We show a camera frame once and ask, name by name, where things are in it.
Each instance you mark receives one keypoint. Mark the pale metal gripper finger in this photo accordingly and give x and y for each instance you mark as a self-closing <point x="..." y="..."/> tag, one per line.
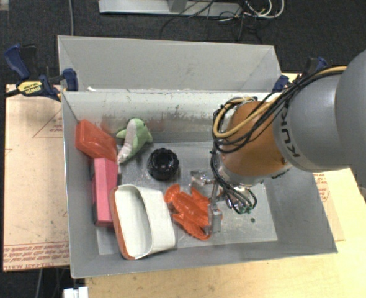
<point x="211" y="213"/>
<point x="219" y="221"/>

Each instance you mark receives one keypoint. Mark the orange toy lobster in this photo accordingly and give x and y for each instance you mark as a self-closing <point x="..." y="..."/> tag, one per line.
<point x="189" y="208"/>

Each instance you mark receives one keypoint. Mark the clear glass thing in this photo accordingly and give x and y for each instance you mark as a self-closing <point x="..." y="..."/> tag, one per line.
<point x="200" y="177"/>

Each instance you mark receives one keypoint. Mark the white and orange cup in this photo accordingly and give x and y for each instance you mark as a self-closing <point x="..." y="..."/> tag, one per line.
<point x="145" y="219"/>

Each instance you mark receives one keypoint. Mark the green and white toy dolphin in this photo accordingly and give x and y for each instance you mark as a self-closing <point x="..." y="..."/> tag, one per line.
<point x="134" y="138"/>

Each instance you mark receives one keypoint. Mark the pink flat block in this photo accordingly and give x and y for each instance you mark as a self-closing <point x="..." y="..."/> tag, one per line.
<point x="104" y="191"/>

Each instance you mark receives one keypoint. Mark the grey metal bin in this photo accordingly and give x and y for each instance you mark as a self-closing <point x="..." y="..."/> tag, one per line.
<point x="201" y="70"/>

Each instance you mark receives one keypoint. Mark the orange plastic box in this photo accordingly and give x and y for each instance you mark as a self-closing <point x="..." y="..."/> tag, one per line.
<point x="95" y="141"/>

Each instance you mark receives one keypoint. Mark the brown cardboard board red print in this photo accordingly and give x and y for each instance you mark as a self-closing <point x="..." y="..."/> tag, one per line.
<point x="34" y="182"/>

